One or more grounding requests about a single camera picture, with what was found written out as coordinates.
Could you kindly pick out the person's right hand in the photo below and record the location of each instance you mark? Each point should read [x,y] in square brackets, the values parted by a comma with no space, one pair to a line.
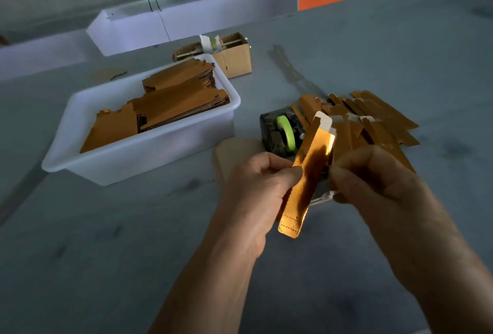
[393,210]

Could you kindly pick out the person's left hand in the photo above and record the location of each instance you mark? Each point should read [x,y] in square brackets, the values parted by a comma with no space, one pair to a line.
[250,203]

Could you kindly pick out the pile of beige blanks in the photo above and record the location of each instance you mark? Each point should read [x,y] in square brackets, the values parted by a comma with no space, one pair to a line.
[231,157]

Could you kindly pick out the carton blank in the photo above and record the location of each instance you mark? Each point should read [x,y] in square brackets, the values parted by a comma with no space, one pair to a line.
[312,168]

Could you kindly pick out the pile of gold boxes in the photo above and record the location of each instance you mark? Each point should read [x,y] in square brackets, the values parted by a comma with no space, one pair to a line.
[377,122]

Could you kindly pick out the gold cartons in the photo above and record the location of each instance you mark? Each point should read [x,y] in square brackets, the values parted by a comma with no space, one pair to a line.
[181,100]

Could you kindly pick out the person's left forearm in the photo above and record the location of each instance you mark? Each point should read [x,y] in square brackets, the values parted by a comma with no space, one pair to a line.
[208,299]

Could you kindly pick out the person's right forearm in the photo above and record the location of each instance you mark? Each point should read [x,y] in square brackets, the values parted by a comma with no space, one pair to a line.
[454,303]

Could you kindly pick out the black tape dispenser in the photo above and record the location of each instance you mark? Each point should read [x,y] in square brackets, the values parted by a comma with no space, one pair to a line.
[269,133]

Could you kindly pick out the green tape roll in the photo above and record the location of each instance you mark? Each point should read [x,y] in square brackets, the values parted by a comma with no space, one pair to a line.
[286,133]

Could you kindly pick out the white plastic bin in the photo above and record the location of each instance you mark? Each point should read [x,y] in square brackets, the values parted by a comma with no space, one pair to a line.
[139,159]

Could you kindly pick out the small cardboard box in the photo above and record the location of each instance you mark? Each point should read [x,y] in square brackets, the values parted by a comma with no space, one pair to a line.
[237,60]

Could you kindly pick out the long white tray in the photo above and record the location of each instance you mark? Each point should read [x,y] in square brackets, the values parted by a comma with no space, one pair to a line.
[231,8]
[42,54]

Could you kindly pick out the small brown object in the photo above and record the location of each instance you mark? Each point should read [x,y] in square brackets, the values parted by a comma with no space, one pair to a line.
[4,39]

